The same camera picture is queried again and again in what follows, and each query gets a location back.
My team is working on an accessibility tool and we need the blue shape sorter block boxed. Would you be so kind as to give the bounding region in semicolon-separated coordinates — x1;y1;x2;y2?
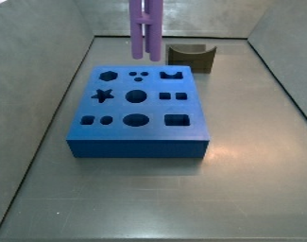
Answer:
65;65;209;158

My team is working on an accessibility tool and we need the purple three prong object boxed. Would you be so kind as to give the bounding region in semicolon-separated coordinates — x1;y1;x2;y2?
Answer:
129;0;163;61

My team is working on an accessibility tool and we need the dark olive curved block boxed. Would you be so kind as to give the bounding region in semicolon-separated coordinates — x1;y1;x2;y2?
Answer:
165;43;217;74

